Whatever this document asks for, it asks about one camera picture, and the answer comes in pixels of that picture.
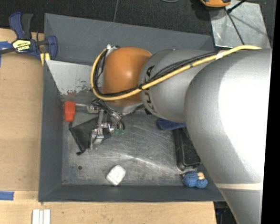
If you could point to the black flat block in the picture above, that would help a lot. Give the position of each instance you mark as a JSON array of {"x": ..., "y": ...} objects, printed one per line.
[{"x": 186, "y": 148}]

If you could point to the pale wood board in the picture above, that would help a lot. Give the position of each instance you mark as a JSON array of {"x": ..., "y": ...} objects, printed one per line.
[{"x": 19, "y": 124}]

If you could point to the dark blue cloth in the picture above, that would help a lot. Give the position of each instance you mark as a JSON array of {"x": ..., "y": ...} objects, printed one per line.
[{"x": 167, "y": 125}]

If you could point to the white rounded case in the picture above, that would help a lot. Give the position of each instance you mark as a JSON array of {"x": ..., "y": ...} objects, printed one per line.
[{"x": 116, "y": 175}]

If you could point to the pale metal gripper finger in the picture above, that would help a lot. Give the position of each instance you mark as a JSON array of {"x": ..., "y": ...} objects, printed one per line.
[
  {"x": 100, "y": 138},
  {"x": 94, "y": 139}
]

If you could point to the black cloth pouch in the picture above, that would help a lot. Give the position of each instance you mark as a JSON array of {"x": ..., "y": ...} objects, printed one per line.
[{"x": 81, "y": 133}]

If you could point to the orange-red block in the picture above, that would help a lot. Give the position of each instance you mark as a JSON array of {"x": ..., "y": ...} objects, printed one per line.
[{"x": 69, "y": 111}]

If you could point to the grey metal bin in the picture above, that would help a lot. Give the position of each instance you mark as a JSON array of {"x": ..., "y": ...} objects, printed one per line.
[{"x": 137, "y": 154}]

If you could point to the blue knitted toy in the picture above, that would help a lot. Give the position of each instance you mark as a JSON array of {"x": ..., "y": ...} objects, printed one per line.
[{"x": 191, "y": 180}]

